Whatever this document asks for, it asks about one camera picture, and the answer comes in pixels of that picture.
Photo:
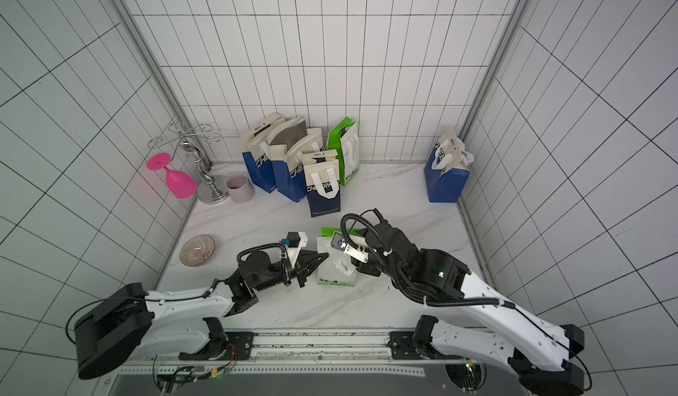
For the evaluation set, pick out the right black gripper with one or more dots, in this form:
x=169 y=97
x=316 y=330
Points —
x=372 y=258

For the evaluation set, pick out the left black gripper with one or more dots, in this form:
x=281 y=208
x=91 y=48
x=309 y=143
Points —
x=303 y=265

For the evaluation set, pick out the green white bag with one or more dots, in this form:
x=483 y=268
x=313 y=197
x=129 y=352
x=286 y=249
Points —
x=345 y=140
x=337 y=269

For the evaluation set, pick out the blue Cheerful bag front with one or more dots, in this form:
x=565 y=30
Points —
x=254 y=149

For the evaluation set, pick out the blue cheerful bag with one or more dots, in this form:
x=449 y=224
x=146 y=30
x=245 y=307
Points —
x=287 y=143
x=254 y=149

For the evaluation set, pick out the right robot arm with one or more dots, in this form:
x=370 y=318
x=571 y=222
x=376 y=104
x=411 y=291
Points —
x=471 y=319

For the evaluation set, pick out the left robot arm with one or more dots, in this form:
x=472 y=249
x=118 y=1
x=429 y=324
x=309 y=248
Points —
x=135 y=323

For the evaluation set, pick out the dark blue bag behind right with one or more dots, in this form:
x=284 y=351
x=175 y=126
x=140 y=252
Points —
x=447 y=169

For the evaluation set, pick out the mauve ceramic mug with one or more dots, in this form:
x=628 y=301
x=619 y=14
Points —
x=239 y=187

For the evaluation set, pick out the round drain cover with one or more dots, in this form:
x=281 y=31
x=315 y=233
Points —
x=197 y=251

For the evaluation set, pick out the chrome glass holder stand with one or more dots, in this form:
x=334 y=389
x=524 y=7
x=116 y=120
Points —
x=180 y=138

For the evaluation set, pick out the pink plastic wine glass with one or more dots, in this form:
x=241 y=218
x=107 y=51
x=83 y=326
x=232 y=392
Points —
x=178 y=182

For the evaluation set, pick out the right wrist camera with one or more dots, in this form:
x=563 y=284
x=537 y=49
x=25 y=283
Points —
x=347 y=246

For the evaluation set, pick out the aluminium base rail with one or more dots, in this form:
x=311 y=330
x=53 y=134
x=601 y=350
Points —
x=341 y=346

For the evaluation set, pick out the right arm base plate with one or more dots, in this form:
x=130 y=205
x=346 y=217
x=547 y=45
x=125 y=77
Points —
x=411 y=346

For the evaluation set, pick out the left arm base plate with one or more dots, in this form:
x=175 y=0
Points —
x=237 y=344

